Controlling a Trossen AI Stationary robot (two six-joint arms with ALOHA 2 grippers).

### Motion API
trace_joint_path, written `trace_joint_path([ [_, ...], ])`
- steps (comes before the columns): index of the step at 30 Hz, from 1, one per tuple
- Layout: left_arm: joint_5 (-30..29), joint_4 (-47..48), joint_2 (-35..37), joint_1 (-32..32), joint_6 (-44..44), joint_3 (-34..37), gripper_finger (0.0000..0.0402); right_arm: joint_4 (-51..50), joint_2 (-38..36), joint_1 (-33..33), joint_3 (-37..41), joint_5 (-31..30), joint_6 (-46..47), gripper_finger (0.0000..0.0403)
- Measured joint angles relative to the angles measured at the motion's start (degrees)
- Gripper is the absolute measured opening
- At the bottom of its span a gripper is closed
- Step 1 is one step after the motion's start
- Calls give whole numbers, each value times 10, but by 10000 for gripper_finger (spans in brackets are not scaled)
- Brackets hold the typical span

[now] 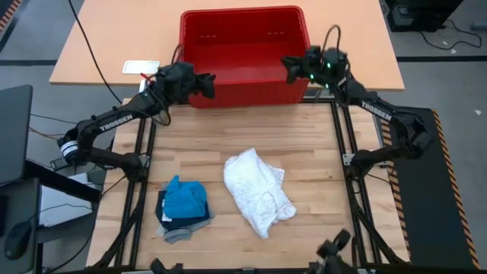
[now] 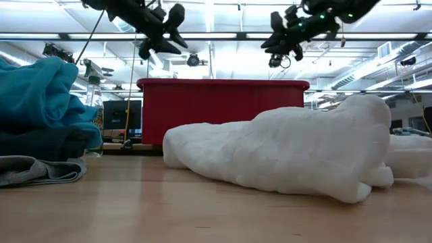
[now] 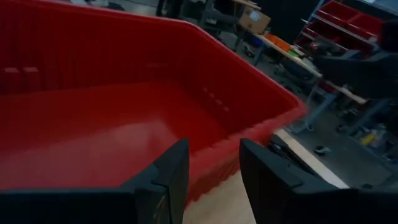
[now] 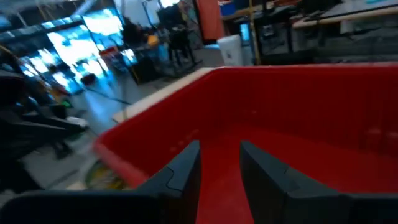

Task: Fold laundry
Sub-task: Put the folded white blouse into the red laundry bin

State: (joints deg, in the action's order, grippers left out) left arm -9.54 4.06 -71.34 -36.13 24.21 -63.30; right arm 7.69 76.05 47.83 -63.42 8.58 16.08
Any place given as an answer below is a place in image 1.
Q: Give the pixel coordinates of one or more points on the black computer mouse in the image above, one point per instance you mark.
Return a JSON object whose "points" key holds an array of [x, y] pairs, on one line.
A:
{"points": [[17, 239]]}

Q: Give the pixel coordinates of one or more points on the dark laptop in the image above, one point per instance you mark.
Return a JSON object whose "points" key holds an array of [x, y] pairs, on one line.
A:
{"points": [[15, 133]]}

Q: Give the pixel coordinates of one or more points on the navy garment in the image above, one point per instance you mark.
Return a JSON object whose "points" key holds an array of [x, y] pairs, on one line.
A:
{"points": [[182, 223]]}

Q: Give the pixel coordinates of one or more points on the black side desk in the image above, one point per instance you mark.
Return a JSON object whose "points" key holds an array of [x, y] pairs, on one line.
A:
{"points": [[23, 205]]}

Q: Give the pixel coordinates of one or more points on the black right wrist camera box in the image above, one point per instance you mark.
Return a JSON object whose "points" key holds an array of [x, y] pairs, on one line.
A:
{"points": [[295, 72]]}

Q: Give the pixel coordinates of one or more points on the black hazard-striped floor mat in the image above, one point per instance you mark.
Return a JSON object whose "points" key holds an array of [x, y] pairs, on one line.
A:
{"points": [[9, 17], [437, 209]]}

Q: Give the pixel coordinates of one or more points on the black equipment cart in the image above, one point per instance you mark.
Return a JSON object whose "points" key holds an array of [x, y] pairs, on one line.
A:
{"points": [[422, 13]]}

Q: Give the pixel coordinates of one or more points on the white flat phone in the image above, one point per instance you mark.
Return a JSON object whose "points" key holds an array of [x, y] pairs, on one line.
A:
{"points": [[137, 67]]}

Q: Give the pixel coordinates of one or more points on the red plastic laundry basket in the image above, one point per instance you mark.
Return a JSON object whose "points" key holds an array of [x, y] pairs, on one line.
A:
{"points": [[243, 57]]}

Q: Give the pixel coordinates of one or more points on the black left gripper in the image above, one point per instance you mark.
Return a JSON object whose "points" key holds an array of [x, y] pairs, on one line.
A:
{"points": [[175, 81]]}

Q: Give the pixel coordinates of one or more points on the black metal table frame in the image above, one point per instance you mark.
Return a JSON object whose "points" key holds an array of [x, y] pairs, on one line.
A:
{"points": [[138, 228]]}

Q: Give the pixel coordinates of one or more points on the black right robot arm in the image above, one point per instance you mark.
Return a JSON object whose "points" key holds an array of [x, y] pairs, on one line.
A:
{"points": [[380, 110]]}

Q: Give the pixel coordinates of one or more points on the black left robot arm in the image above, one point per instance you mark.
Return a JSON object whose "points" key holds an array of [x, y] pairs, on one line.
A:
{"points": [[114, 122]]}

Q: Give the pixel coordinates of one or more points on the black power adapter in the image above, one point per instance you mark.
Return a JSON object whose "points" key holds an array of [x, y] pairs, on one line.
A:
{"points": [[55, 164]]}

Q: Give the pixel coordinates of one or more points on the bright blue garment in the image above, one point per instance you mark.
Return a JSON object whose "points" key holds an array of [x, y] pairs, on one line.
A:
{"points": [[184, 199]]}

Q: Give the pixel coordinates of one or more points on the beige wooden desk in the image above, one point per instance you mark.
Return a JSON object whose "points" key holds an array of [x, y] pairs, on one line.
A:
{"points": [[380, 45]]}

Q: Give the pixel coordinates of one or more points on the white garment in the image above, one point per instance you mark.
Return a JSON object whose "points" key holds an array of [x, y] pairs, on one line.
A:
{"points": [[255, 190]]}

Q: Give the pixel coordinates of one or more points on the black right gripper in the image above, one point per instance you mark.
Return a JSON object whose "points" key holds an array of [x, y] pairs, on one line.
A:
{"points": [[329, 66]]}

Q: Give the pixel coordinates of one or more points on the grey garment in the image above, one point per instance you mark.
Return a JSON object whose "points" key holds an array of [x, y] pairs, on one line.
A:
{"points": [[177, 236]]}

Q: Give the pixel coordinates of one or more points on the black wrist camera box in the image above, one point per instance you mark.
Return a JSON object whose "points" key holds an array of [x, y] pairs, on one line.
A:
{"points": [[295, 72], [206, 85]]}

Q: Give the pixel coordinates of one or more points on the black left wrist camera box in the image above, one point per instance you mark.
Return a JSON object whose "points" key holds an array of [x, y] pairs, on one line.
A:
{"points": [[206, 85]]}

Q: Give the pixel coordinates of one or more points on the blurred black device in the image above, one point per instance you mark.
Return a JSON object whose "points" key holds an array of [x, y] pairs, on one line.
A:
{"points": [[163, 266], [335, 247]]}

